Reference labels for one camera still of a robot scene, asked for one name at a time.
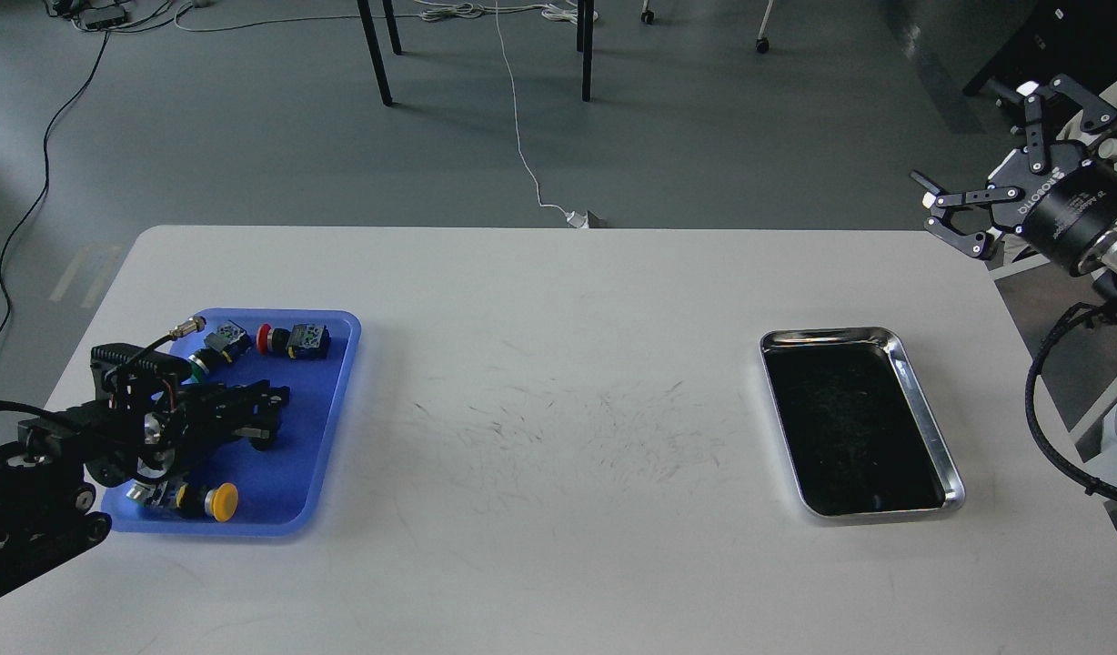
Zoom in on red push button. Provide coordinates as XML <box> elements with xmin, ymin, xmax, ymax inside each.
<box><xmin>254</xmin><ymin>323</ymin><xmax>331</xmax><ymax>360</ymax></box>

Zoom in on green push button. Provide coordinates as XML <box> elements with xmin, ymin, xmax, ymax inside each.
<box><xmin>187</xmin><ymin>322</ymin><xmax>252</xmax><ymax>382</ymax></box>

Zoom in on black table legs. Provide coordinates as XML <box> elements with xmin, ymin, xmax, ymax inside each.
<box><xmin>354</xmin><ymin>0</ymin><xmax>594</xmax><ymax>106</ymax></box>

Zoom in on yellow push button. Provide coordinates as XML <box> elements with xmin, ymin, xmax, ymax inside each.
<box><xmin>125</xmin><ymin>480</ymin><xmax>241</xmax><ymax>523</ymax></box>

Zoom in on black floor cable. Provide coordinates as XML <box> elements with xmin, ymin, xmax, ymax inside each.
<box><xmin>0</xmin><ymin>0</ymin><xmax>195</xmax><ymax>366</ymax></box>

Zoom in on blue plastic tray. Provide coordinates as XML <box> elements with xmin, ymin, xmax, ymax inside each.
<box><xmin>99</xmin><ymin>308</ymin><xmax>362</xmax><ymax>538</ymax></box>

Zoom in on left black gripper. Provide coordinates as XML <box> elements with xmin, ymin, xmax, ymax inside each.
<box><xmin>85</xmin><ymin>343</ymin><xmax>292</xmax><ymax>488</ymax></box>

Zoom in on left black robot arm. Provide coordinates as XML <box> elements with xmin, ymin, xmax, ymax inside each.
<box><xmin>0</xmin><ymin>343</ymin><xmax>292</xmax><ymax>598</ymax></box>

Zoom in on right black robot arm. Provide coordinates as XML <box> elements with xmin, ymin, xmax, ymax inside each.
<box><xmin>915</xmin><ymin>74</ymin><xmax>1117</xmax><ymax>518</ymax></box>

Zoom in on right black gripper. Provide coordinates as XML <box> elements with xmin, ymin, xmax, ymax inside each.
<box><xmin>911</xmin><ymin>75</ymin><xmax>1117</xmax><ymax>277</ymax></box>

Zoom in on silver metal tray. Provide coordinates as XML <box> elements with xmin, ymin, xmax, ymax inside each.
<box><xmin>758</xmin><ymin>328</ymin><xmax>966</xmax><ymax>525</ymax></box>

